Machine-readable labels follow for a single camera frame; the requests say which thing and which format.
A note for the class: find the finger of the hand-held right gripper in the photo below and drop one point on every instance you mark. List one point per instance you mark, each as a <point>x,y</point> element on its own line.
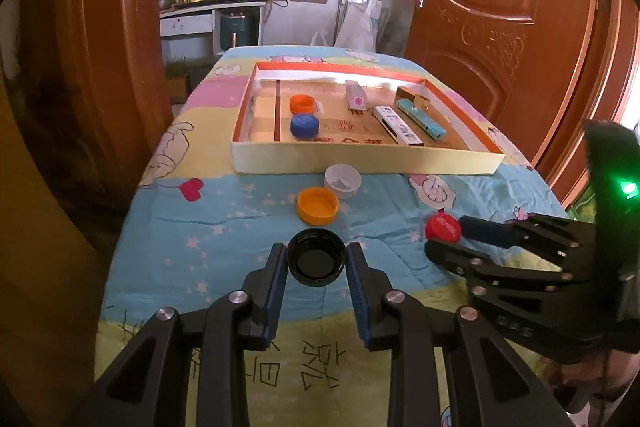
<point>450,252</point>
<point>490,231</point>

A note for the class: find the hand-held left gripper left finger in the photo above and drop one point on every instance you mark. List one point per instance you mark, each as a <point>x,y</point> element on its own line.
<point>270,297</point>

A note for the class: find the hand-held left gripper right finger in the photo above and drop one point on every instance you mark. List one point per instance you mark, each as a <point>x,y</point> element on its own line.
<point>362,307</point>

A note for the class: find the red bottle cap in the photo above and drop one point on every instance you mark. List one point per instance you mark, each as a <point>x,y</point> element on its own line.
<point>443,227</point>

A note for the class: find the black bottle cap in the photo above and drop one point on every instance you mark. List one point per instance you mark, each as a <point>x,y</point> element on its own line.
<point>316,259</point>

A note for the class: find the orange-rimmed cardboard tray box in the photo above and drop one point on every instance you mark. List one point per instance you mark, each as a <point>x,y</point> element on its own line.
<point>370,159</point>

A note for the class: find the teal long box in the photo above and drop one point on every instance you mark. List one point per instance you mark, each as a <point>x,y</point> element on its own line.
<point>422,119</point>

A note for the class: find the white and black box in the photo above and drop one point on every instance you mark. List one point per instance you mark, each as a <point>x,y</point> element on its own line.
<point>397,132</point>

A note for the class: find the small gold box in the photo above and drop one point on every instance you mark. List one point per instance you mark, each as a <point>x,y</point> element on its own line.
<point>412,96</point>

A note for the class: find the blue bottle cap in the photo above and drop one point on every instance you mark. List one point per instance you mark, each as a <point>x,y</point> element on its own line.
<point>305,126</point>

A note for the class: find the small pink grey box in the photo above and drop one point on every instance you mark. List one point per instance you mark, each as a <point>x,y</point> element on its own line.
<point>355,97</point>

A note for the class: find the person's right hand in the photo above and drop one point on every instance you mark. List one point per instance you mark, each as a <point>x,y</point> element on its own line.
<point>575,379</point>

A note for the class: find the yellow-orange bottle cap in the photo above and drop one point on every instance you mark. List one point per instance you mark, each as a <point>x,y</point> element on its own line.
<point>317,205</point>

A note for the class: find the white bottle cap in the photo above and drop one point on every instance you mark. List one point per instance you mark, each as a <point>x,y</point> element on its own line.
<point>342,179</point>

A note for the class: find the orange bottle cap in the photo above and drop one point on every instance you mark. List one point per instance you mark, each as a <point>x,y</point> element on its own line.
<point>301,103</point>

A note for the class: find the brown door with window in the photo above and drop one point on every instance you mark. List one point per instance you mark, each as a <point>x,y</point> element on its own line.
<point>500,7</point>

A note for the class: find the white plastic bag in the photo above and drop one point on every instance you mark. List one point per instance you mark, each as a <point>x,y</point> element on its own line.
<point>357,24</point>

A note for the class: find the clear plastic bag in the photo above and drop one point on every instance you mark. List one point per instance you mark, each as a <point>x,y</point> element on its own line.
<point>320,39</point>

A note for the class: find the dark green air fryer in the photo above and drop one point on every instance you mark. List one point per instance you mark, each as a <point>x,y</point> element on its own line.
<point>237,29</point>

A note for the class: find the grey kitchen desk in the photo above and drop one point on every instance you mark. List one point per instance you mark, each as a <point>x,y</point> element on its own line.
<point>195,22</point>

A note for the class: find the cooking pan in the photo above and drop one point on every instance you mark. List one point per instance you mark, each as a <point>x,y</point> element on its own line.
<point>167,2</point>

